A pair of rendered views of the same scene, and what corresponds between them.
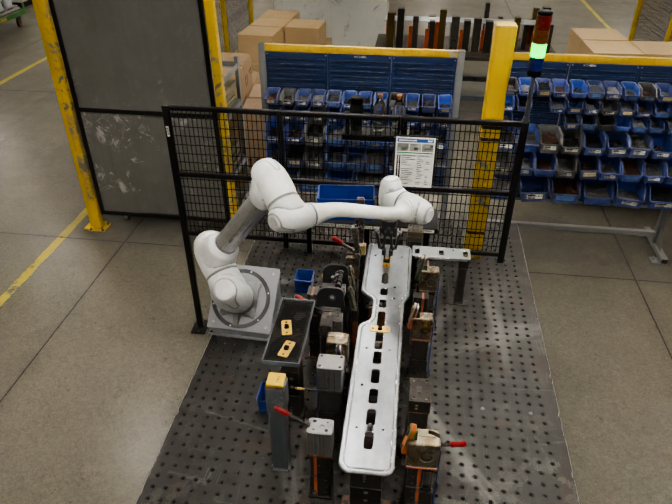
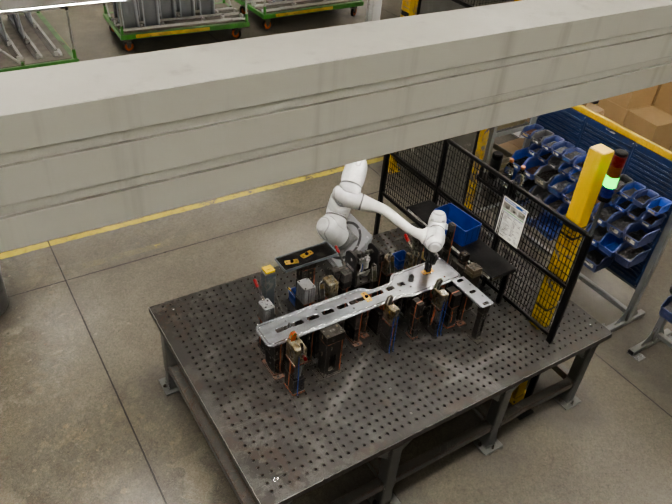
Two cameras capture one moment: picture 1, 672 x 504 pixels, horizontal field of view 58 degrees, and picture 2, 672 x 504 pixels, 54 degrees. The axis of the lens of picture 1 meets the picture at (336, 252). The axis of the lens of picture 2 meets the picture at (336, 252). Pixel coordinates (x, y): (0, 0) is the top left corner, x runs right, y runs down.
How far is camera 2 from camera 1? 2.41 m
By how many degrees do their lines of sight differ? 38
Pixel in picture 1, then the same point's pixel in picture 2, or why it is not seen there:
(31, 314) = (302, 197)
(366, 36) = not seen: outside the picture
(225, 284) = (324, 221)
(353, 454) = (267, 327)
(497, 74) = (581, 185)
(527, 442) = (384, 419)
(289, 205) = (345, 188)
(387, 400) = (315, 323)
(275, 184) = (348, 172)
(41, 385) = (266, 235)
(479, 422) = (377, 391)
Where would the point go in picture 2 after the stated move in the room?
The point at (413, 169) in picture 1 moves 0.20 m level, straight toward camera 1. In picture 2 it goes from (509, 227) to (485, 235)
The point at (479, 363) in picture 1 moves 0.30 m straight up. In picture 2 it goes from (427, 372) to (436, 336)
